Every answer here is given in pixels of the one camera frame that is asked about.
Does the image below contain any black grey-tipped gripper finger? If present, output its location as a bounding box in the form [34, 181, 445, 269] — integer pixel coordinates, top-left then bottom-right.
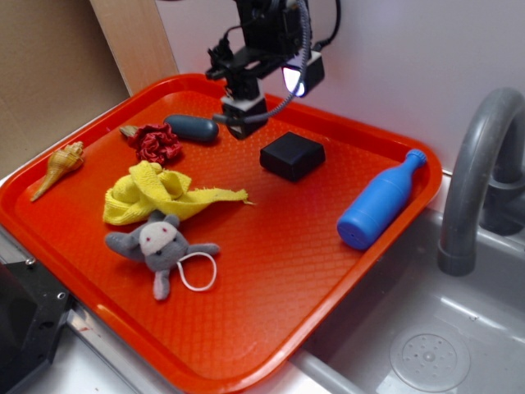
[221, 77, 267, 140]

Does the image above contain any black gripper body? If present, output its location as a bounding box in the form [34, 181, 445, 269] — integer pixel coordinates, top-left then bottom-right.
[205, 1, 311, 80]

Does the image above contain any black box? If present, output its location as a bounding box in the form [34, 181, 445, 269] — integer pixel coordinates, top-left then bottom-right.
[259, 132, 326, 181]

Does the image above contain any dark blue-grey capsule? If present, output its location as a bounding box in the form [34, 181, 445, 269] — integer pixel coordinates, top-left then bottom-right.
[164, 115, 219, 143]

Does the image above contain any red fabric scrunchie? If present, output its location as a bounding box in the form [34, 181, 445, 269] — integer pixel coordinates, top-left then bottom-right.
[127, 123, 182, 165]

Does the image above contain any small brown shell piece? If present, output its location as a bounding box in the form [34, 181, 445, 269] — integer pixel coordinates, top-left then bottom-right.
[119, 125, 138, 138]

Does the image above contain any wooden board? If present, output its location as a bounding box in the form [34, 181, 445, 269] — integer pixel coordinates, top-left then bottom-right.
[90, 0, 179, 95]

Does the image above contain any yellow cloth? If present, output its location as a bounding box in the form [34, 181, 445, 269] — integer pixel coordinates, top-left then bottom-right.
[103, 161, 251, 226]

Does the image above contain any orange plastic tray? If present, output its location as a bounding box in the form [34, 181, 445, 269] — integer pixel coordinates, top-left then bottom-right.
[1, 74, 442, 393]

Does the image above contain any grey plush animal toy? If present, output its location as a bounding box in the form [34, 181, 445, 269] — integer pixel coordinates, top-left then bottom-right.
[105, 211, 220, 301]

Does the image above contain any blue plastic bottle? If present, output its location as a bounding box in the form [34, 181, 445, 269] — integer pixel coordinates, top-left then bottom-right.
[336, 149, 427, 250]

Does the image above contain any tan spiral seashell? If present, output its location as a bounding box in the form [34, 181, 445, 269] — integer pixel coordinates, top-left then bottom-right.
[30, 141, 84, 202]

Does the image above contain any grey faucet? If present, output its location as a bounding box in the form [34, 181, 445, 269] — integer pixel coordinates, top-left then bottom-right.
[437, 88, 524, 277]

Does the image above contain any grey sink basin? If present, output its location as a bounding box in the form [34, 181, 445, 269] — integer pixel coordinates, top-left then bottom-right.
[292, 210, 524, 393]

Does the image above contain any grey braided cable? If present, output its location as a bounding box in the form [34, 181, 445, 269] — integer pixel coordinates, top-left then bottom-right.
[212, 0, 313, 126]

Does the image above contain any black wrist camera with light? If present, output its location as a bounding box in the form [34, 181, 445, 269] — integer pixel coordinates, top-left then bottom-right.
[281, 51, 325, 98]

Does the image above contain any black metal bracket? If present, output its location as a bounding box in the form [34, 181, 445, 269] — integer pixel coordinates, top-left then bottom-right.
[1, 259, 72, 393]

